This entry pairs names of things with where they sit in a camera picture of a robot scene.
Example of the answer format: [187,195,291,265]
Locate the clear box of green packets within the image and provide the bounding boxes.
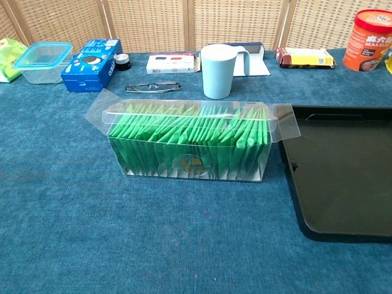
[85,88,301,184]

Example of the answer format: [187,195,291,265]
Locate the white box red blue print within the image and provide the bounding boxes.
[146,51,200,75]

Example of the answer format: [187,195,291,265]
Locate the blue Oreo cookie box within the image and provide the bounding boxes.
[60,38,123,93]

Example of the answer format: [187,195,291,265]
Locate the light green snack bag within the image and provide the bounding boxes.
[0,37,29,83]

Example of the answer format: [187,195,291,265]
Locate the light blue plastic mug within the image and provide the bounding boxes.
[200,43,251,100]

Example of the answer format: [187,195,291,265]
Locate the thin-framed eyeglasses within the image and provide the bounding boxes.
[124,81,182,94]

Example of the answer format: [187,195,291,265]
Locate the blue tablecloth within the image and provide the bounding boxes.
[0,48,392,294]

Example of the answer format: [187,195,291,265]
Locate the small black silver jar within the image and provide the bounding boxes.
[113,53,132,71]

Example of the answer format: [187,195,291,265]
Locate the wicker folding screen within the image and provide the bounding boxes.
[0,0,392,55]

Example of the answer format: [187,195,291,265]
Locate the yellow and brown carton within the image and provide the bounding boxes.
[274,47,336,69]

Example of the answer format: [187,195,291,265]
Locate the black plastic tray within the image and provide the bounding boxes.
[277,105,392,244]

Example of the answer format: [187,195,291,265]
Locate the clear container with blue rim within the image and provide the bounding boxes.
[12,42,74,85]

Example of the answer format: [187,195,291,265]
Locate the orange instant noodle cup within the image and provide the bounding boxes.
[342,8,392,72]

